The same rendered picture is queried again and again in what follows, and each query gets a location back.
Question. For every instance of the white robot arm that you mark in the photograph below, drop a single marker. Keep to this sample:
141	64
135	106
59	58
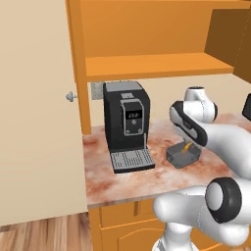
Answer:
228	140

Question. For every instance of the grey tupperware container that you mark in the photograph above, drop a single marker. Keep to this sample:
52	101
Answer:
177	160

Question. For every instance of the orange raw meat piece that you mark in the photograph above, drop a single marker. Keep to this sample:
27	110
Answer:
186	149

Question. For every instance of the orange base cabinet door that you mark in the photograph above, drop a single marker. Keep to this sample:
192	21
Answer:
130	238

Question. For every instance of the brown cabinet door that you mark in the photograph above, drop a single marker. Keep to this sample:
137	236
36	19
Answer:
228	36

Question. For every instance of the black coffee machine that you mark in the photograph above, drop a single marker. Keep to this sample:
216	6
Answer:
117	130

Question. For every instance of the grey round door knob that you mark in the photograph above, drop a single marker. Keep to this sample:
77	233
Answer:
70	96

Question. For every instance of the orange drawer front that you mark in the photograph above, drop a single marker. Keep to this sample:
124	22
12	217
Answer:
117	212

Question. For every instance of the black appliance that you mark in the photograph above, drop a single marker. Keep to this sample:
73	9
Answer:
247	107

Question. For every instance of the grey wall outlet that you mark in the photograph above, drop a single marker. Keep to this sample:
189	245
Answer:
96	90

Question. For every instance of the orange open wall cabinet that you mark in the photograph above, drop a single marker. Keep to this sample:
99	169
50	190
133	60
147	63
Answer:
147	67

